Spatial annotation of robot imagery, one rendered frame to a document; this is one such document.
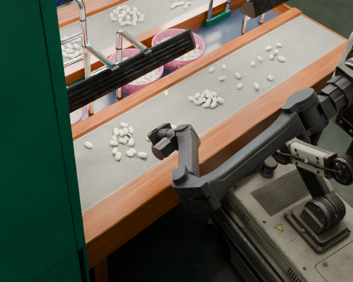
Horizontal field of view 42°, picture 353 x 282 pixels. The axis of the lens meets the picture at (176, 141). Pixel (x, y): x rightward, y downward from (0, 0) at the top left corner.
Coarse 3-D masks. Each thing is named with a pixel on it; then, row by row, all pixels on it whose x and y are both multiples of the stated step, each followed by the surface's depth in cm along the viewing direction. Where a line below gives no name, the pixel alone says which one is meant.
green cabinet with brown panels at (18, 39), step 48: (0, 0) 72; (48, 0) 78; (0, 48) 77; (48, 48) 84; (0, 96) 83; (48, 96) 92; (0, 144) 91; (48, 144) 101; (0, 192) 99; (48, 192) 112; (0, 240) 109; (48, 240) 125
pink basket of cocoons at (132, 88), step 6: (114, 54) 218; (126, 54) 222; (132, 54) 223; (114, 60) 219; (162, 66) 215; (162, 72) 213; (156, 78) 209; (126, 84) 205; (132, 84) 205; (138, 84) 205; (144, 84) 206; (126, 90) 211; (132, 90) 209; (138, 90) 210
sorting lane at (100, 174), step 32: (288, 32) 248; (320, 32) 251; (224, 64) 225; (256, 64) 227; (288, 64) 229; (160, 96) 205; (224, 96) 209; (256, 96) 211; (96, 128) 189; (96, 160) 178; (128, 160) 179; (160, 160) 180; (96, 192) 167
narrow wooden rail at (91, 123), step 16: (288, 16) 254; (256, 32) 241; (224, 48) 229; (240, 48) 235; (192, 64) 218; (208, 64) 222; (160, 80) 209; (176, 80) 210; (128, 96) 200; (144, 96) 201; (112, 112) 192; (80, 128) 185
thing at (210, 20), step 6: (210, 0) 245; (228, 0) 256; (210, 6) 247; (228, 6) 259; (210, 12) 250; (222, 12) 261; (228, 12) 262; (210, 18) 254; (216, 18) 257; (222, 18) 262; (204, 24) 255; (210, 24) 256
